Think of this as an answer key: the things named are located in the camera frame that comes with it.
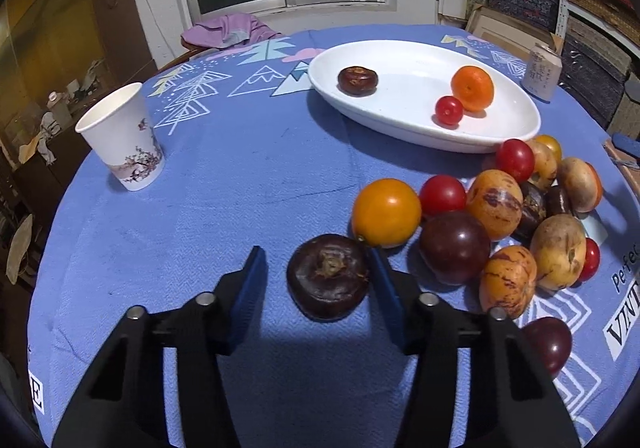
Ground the dark purple mangosteen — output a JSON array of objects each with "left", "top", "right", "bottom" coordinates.
[
  {"left": 544, "top": 185, "right": 575, "bottom": 217},
  {"left": 286, "top": 233, "right": 369, "bottom": 322}
]

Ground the dark purple plum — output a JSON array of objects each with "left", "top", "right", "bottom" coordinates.
[
  {"left": 418, "top": 212, "right": 491, "bottom": 285},
  {"left": 522, "top": 317, "right": 573, "bottom": 379}
]

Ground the pink purple cloth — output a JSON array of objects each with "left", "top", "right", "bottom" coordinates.
[{"left": 181, "top": 12, "right": 282, "bottom": 50}]

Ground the wooden chair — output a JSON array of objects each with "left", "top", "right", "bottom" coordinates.
[{"left": 158, "top": 38, "right": 207, "bottom": 73}]

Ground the white oval plate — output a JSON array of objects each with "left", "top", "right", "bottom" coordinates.
[{"left": 308, "top": 40, "right": 541, "bottom": 154}]

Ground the floral paper cup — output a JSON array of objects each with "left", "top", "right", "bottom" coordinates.
[{"left": 75, "top": 82, "right": 165, "bottom": 192}]

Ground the shelf with patterned boxes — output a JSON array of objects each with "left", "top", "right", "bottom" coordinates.
[{"left": 488, "top": 0, "right": 639, "bottom": 139}]

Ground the large smooth orange fruit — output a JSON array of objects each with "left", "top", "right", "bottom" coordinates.
[{"left": 350, "top": 178, "right": 422, "bottom": 249}]

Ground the dark brown mangosteen on plate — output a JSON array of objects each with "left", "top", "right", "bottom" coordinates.
[{"left": 337, "top": 66, "right": 378, "bottom": 96}]

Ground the framed wooden board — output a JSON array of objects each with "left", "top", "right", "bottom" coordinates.
[{"left": 465, "top": 4, "right": 564, "bottom": 61}]

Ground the white beverage can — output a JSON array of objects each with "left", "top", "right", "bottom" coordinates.
[{"left": 521, "top": 42, "right": 562, "bottom": 102}]

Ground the orange tangerine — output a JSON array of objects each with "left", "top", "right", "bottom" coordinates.
[{"left": 450, "top": 65, "right": 495, "bottom": 112}]

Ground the yellow brown spotted fruit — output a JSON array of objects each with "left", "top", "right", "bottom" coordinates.
[{"left": 529, "top": 214, "right": 587, "bottom": 292}]

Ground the brown wooden cabinet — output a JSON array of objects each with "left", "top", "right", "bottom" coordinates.
[{"left": 1, "top": 0, "right": 157, "bottom": 223}]

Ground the small orange fruit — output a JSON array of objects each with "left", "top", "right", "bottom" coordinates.
[{"left": 534, "top": 135, "right": 563, "bottom": 163}]

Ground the striped orange passion fruit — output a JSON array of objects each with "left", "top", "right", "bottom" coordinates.
[
  {"left": 478, "top": 245, "right": 537, "bottom": 319},
  {"left": 466, "top": 169, "right": 523, "bottom": 242}
]

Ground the tan brown fruit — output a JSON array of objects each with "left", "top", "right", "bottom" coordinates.
[{"left": 558, "top": 156, "right": 603, "bottom": 214}]

